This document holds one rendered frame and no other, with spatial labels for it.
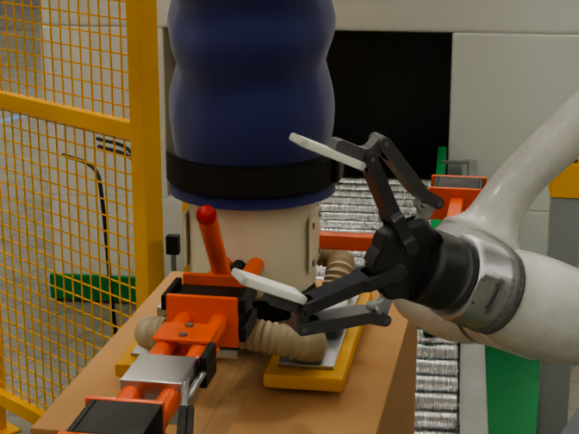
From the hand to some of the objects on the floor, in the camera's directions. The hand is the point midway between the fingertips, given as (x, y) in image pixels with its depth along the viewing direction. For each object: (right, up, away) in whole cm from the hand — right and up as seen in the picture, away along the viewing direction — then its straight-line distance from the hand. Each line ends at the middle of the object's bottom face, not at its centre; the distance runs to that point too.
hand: (277, 211), depth 114 cm
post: (+57, -85, +166) cm, 195 cm away
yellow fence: (-58, -70, +223) cm, 240 cm away
